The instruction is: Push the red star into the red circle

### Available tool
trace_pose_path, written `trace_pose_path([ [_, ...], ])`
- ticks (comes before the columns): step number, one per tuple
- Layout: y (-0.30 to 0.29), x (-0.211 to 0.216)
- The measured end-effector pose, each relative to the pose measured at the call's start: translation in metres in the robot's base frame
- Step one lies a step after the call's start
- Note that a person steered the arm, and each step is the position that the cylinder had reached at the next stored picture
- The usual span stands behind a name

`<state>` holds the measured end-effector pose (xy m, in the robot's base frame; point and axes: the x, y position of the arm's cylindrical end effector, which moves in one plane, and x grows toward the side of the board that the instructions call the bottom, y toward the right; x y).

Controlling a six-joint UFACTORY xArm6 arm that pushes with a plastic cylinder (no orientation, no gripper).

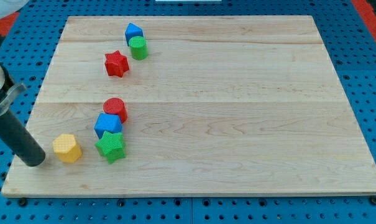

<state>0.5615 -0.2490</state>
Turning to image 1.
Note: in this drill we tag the green cylinder block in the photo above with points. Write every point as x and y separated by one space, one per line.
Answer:
138 47

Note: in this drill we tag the blue pentagon block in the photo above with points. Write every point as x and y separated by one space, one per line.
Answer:
131 31

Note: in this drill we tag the wooden board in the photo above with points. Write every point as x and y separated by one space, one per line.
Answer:
222 106

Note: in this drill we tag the green star block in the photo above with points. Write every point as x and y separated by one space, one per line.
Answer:
111 146

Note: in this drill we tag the blue cube block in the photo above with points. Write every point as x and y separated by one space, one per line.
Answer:
107 122

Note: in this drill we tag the yellow hexagon block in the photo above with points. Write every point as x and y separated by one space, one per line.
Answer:
67 148

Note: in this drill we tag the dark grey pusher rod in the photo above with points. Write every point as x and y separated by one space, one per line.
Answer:
19 140

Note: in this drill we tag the red cylinder block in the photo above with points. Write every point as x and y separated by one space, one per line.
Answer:
117 107

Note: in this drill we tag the red star block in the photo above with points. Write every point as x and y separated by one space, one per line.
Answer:
116 64

